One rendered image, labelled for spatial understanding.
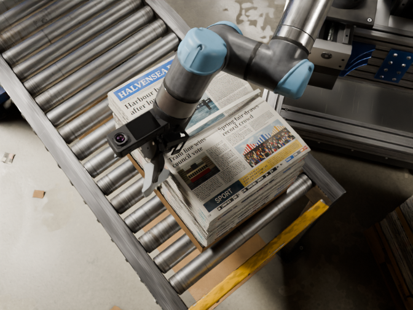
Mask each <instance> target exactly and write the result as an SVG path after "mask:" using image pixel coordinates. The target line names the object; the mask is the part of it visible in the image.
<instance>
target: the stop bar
mask: <svg viewBox="0 0 413 310"><path fill-rule="evenodd" d="M327 209H329V205H328V204H327V203H326V202H325V201H324V200H323V199H320V200H319V201H318V202H317V203H316V204H315V205H313V206H312V207H311V208H309V209H308V210H307V211H306V212H305V213H303V214H302V215H301V216H300V217H299V218H298V219H296V220H295V221H294V222H292V223H291V224H290V225H289V226H288V227H287V228H285V229H284V230H283V231H282V232H281V233H280V234H278V235H277V236H275V237H274V238H273V239H272V240H271V241H270V242H268V243H267V244H266V245H265V246H263V248H261V249H260V250H259V251H257V252H256V253H255V254H254V255H253V256H251V257H250V258H249V259H248V260H246V261H245V262H244V263H243V264H242V265H240V266H239V267H238V268H237V269H236V270H235V271H233V272H232V273H231V274H229V275H228V276H227V277H226V278H225V279H224V280H222V281H221V282H220V283H219V284H218V285H216V286H215V287H214V288H212V289H211V290H210V291H209V292H208V293H207V294H205V295H204V296H203V297H201V299H199V300H198V301H197V302H196V303H194V304H193V305H192V306H191V307H190V308H188V309H187V310H208V309H209V308H211V307H212V305H214V304H215V303H218V302H219V301H220V299H221V298H222V297H223V296H225V295H226V294H227V293H229V292H230V291H231V290H232V289H233V288H234V287H236V286H237V285H238V284H239V283H240V282H241V281H243V280H244V279H245V278H246V277H248V276H249V275H250V274H251V273H252V272H253V271H255V270H256V269H257V268H258V267H260V265H262V264H263V263H264V262H265V261H267V260H268V259H269V258H270V257H271V256H272V255H274V254H275V253H276V252H278V251H279V250H280V249H281V248H282V247H283V246H285V245H286V244H287V243H288V242H289V241H290V240H292V239H293V238H294V237H296V236H297V235H298V234H299V233H300V232H301V231H303V230H304V229H305V228H306V227H307V226H308V225H312V224H313V223H312V222H313V221H315V220H316V219H317V218H318V217H319V216H320V215H322V214H323V213H324V212H325V211H327Z"/></svg>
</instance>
